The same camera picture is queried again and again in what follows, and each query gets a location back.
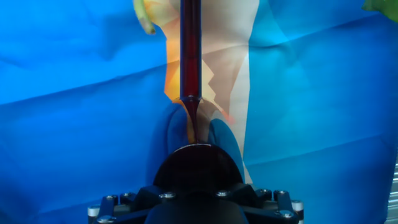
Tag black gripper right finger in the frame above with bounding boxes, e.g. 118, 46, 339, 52
216, 183, 305, 224

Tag dark red translucent watering can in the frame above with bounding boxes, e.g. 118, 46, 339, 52
146, 0, 253, 195

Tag blue landscape print cloth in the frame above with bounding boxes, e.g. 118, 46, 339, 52
0, 0, 398, 224

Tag thin green plant stem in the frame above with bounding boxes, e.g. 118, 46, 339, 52
132, 0, 156, 35

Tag small green leaf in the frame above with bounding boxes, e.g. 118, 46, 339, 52
362, 0, 398, 23

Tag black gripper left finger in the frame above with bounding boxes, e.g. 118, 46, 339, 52
88, 185, 177, 224

